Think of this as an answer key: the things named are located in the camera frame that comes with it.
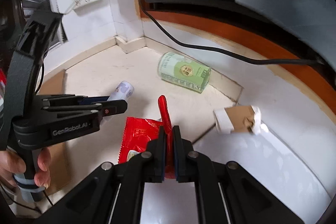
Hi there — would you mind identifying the small white plastic bottle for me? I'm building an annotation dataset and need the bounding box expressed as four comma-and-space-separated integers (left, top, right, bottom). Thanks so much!
107, 81, 134, 102

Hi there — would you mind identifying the red snack bag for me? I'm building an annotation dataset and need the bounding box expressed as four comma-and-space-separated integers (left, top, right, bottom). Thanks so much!
118, 95, 175, 179

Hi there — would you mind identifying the person's left hand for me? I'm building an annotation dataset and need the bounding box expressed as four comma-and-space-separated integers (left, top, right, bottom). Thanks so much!
1, 148, 51, 189

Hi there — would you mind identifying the black cable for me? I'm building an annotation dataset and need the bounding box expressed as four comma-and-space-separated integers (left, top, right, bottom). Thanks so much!
140, 3, 325, 66

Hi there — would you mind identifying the wooden window frame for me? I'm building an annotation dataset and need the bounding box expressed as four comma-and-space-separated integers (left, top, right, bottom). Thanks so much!
135, 0, 335, 112

